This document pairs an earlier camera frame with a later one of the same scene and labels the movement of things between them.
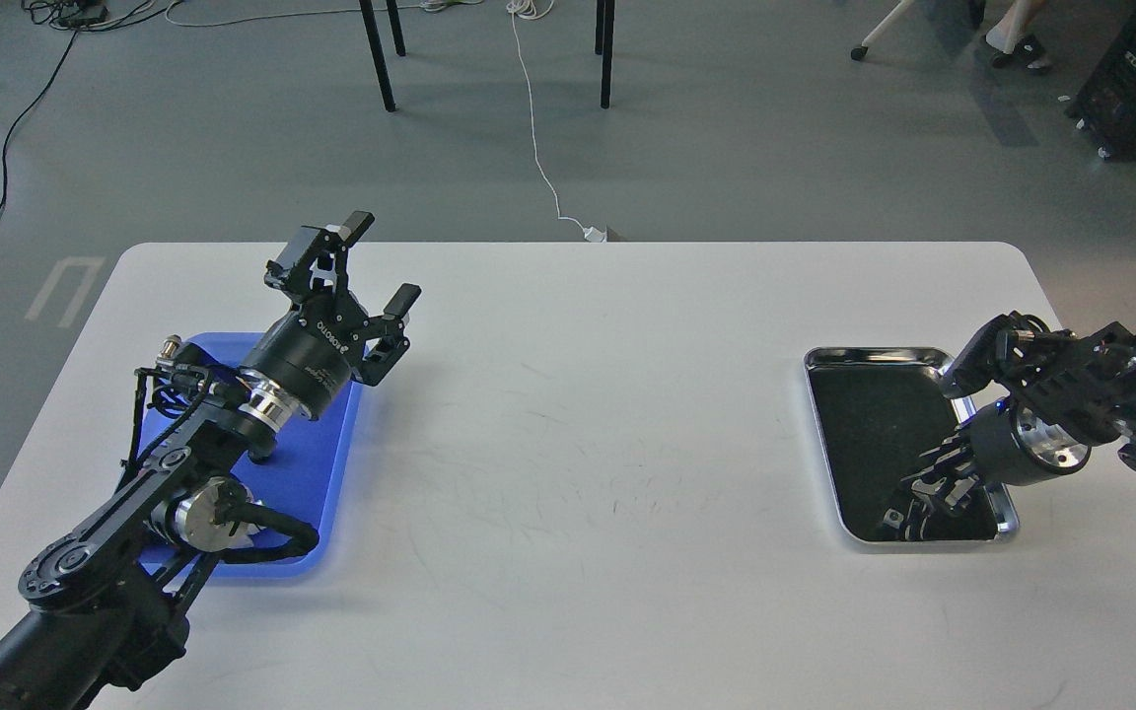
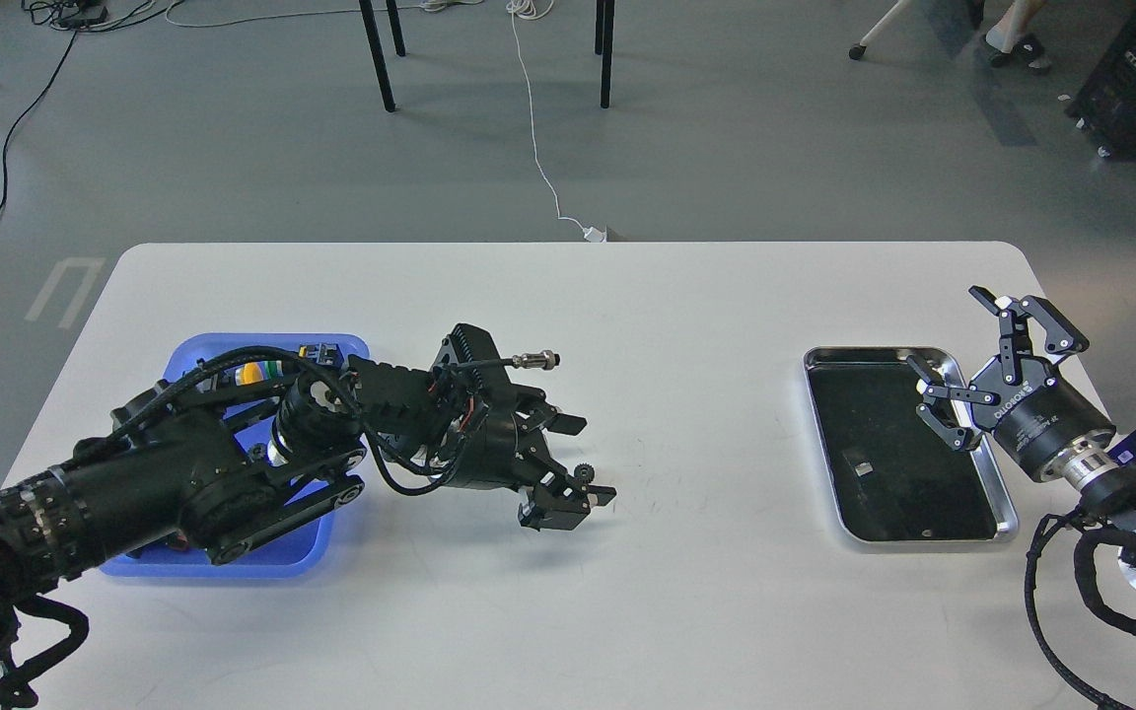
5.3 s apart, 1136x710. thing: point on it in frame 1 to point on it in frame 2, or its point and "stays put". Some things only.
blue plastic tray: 310,473 to 298,550
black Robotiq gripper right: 997,457 to 1044,421
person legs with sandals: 1008,36 stays put
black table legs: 382,73 stays put
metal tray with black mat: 897,453 stays put
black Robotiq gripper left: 309,352 to 490,457
